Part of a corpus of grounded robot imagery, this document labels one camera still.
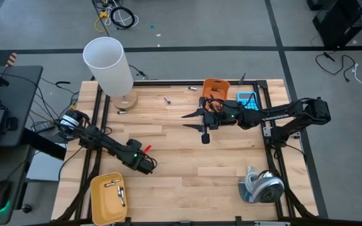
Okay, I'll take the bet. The black round desk object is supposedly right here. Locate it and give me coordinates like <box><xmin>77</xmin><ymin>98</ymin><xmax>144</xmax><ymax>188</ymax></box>
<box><xmin>4</xmin><ymin>116</ymin><xmax>19</xmax><ymax>132</ymax></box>

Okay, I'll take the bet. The orange plastic bin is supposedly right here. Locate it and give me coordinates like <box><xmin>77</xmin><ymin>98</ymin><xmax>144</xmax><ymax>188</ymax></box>
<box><xmin>201</xmin><ymin>78</ymin><xmax>231</xmax><ymax>114</ymax></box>

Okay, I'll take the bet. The black computer mouse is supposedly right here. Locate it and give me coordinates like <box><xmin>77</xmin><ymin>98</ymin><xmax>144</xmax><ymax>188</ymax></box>
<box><xmin>0</xmin><ymin>180</ymin><xmax>12</xmax><ymax>212</ymax></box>

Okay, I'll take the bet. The black slanted panel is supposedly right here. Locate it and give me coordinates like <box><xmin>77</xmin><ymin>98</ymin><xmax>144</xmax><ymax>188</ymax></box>
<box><xmin>22</xmin><ymin>128</ymin><xmax>67</xmax><ymax>161</ymax></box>

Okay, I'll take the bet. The white box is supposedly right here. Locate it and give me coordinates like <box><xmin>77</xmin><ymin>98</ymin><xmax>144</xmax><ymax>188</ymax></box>
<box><xmin>26</xmin><ymin>150</ymin><xmax>67</xmax><ymax>183</ymax></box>

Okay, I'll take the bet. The white cylinder table lamp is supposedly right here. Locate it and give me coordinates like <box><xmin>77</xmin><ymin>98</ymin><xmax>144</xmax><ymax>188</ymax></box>
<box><xmin>82</xmin><ymin>36</ymin><xmax>139</xmax><ymax>111</ymax></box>

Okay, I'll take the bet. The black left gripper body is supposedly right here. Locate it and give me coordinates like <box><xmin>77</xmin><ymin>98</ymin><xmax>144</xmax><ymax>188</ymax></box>
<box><xmin>123</xmin><ymin>139</ymin><xmax>155</xmax><ymax>175</ymax></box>

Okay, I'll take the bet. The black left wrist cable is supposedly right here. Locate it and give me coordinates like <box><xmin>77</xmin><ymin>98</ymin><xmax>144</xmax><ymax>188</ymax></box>
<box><xmin>141</xmin><ymin>153</ymin><xmax>158</xmax><ymax>173</ymax></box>

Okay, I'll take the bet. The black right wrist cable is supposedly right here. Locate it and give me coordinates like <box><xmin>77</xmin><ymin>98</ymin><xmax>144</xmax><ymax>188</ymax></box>
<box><xmin>199</xmin><ymin>94</ymin><xmax>257</xmax><ymax>114</ymax></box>

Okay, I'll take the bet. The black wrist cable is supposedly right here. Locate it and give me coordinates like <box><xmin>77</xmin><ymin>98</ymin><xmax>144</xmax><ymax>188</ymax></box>
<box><xmin>141</xmin><ymin>153</ymin><xmax>158</xmax><ymax>173</ymax></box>
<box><xmin>199</xmin><ymin>94</ymin><xmax>257</xmax><ymax>114</ymax></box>

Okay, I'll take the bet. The black aluminium table frame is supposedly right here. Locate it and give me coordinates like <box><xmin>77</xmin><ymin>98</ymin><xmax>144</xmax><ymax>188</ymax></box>
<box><xmin>55</xmin><ymin>79</ymin><xmax>319</xmax><ymax>226</ymax></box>

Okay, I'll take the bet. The yellow floor cable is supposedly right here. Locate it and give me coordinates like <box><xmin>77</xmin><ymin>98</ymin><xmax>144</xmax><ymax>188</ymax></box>
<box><xmin>94</xmin><ymin>10</ymin><xmax>110</xmax><ymax>35</ymax></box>

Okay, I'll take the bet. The black side desk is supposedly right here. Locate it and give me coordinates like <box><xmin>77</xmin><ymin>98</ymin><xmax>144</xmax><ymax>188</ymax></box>
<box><xmin>0</xmin><ymin>65</ymin><xmax>43</xmax><ymax>225</ymax></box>

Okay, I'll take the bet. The orange black striped block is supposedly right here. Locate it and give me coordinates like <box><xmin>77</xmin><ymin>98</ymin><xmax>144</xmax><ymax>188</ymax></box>
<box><xmin>5</xmin><ymin>52</ymin><xmax>19</xmax><ymax>67</ymax></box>

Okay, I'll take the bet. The grey round device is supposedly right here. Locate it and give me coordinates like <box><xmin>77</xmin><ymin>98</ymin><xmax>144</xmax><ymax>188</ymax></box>
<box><xmin>238</xmin><ymin>169</ymin><xmax>285</xmax><ymax>203</ymax></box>

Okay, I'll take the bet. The black coiled floor cable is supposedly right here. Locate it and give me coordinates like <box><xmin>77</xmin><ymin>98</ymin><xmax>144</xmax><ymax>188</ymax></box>
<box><xmin>109</xmin><ymin>6</ymin><xmax>136</xmax><ymax>31</ymax></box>

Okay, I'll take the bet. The black computer tower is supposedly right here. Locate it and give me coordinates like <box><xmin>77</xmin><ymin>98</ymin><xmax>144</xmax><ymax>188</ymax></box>
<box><xmin>312</xmin><ymin>0</ymin><xmax>362</xmax><ymax>48</ymax></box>

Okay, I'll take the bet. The blue calculator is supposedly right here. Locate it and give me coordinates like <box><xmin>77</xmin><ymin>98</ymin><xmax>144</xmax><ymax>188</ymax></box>
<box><xmin>236</xmin><ymin>91</ymin><xmax>260</xmax><ymax>111</ymax></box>

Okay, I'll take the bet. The silver mounting bracket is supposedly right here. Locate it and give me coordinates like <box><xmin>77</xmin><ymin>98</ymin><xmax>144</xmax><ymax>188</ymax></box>
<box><xmin>261</xmin><ymin>125</ymin><xmax>275</xmax><ymax>137</ymax></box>

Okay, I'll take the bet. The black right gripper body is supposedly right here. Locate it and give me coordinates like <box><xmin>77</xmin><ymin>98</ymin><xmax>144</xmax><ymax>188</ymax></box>
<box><xmin>201</xmin><ymin>100</ymin><xmax>243</xmax><ymax>144</ymax></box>

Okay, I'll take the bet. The yellow plastic bin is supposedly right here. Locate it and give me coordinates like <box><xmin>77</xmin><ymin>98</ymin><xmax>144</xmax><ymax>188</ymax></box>
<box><xmin>89</xmin><ymin>171</ymin><xmax>128</xmax><ymax>226</ymax></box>

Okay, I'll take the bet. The white coiled cable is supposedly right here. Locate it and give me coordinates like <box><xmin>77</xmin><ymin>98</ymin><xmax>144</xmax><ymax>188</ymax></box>
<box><xmin>244</xmin><ymin>165</ymin><xmax>263</xmax><ymax>193</ymax></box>

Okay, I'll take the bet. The black power adapter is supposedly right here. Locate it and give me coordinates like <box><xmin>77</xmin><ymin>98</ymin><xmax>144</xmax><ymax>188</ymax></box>
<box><xmin>31</xmin><ymin>121</ymin><xmax>55</xmax><ymax>133</ymax></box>

